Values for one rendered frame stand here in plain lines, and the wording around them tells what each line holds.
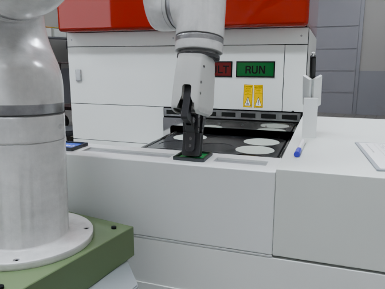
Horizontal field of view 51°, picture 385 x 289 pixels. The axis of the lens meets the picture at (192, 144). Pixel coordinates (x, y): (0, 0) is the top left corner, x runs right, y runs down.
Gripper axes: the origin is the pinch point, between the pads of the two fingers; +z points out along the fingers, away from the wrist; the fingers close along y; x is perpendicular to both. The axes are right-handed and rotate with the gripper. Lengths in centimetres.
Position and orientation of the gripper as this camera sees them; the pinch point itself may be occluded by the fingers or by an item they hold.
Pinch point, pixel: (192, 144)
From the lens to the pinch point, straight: 69.7
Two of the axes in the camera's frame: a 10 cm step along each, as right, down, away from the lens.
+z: -0.7, 10.0, 0.1
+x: 9.5, 0.7, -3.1
